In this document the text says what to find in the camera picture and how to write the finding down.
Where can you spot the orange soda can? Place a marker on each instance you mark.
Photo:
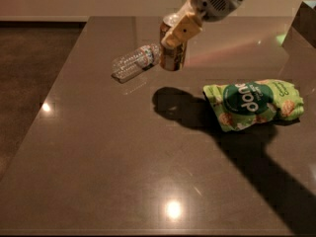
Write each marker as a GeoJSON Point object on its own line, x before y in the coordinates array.
{"type": "Point", "coordinates": [171, 59]}

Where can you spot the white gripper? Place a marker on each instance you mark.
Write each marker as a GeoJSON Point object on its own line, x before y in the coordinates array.
{"type": "Point", "coordinates": [212, 2]}

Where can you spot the green snack bag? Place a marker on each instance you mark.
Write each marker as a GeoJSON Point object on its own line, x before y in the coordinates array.
{"type": "Point", "coordinates": [239, 106]}

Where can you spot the clear plastic water bottle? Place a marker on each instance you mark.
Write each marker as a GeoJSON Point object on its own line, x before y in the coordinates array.
{"type": "Point", "coordinates": [134, 63]}

